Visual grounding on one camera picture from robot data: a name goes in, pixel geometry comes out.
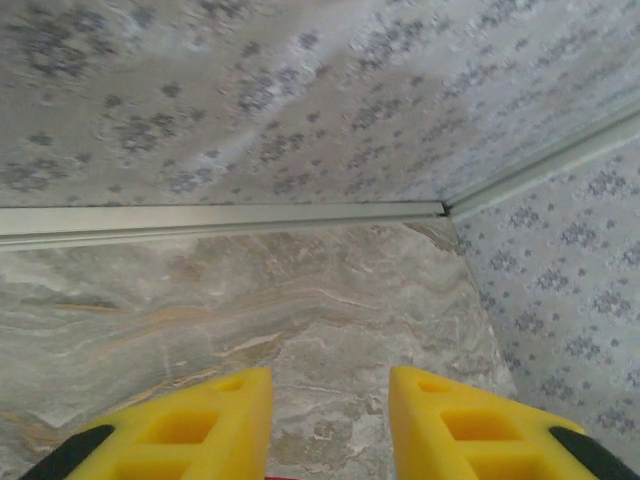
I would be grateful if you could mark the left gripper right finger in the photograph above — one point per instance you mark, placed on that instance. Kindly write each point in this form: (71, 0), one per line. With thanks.
(430, 450)

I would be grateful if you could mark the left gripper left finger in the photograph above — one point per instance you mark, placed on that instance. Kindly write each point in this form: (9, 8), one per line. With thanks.
(240, 450)

